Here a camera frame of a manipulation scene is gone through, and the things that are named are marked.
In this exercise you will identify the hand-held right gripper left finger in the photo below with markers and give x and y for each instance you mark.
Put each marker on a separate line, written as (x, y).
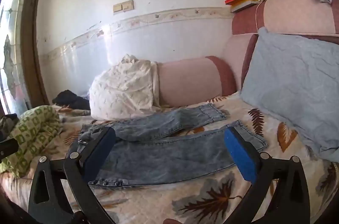
(99, 152)

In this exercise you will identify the light blue pillow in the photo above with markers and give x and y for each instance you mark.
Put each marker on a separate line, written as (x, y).
(291, 80)

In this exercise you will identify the black cloth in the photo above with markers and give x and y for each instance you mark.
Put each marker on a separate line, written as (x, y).
(71, 99)

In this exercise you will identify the red and yellow books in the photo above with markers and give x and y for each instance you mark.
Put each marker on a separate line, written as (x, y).
(243, 7)

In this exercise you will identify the pink bolster cushion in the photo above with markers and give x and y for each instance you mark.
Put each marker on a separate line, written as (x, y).
(188, 80)

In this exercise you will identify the blue denim pants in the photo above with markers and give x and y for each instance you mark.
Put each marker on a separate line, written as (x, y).
(164, 157)

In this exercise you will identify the white printed pillow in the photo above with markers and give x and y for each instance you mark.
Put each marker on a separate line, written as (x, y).
(121, 91)

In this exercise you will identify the wooden stained glass door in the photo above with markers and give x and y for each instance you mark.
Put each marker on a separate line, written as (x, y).
(31, 54)

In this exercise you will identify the leaf print bed sheet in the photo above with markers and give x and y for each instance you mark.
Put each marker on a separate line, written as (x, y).
(185, 202)

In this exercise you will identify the green patterned blanket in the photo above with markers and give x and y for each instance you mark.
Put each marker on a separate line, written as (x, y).
(31, 131)

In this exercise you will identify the yellow book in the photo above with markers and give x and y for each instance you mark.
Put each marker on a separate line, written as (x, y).
(250, 0)

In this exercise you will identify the pink pillow with maroon trim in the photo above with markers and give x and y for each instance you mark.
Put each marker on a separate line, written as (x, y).
(296, 14)

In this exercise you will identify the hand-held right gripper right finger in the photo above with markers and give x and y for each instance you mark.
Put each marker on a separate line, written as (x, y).
(239, 157)

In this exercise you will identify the beige light switch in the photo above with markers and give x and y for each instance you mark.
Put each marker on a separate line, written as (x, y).
(117, 8)
(128, 5)

